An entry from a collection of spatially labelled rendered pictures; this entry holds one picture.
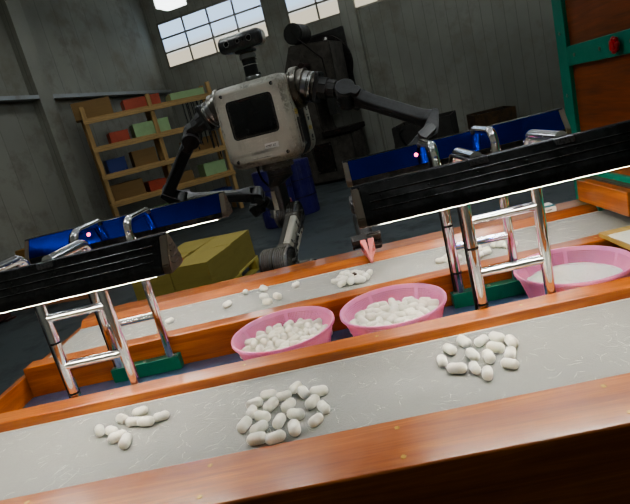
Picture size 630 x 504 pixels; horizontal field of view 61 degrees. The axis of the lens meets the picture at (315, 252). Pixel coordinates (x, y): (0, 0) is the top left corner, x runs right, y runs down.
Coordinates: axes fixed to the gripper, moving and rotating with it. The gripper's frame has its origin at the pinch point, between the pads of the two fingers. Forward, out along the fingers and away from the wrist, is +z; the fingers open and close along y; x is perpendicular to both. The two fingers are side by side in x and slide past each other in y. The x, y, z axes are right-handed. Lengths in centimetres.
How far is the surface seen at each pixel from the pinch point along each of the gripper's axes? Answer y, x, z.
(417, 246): 16.2, 3.0, -3.3
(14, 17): -432, 199, -734
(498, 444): 9, -67, 82
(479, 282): 21, -42, 42
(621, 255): 58, -28, 35
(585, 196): 70, -6, -1
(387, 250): 6.1, 3.1, -4.6
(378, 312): -2.1, -25.5, 34.3
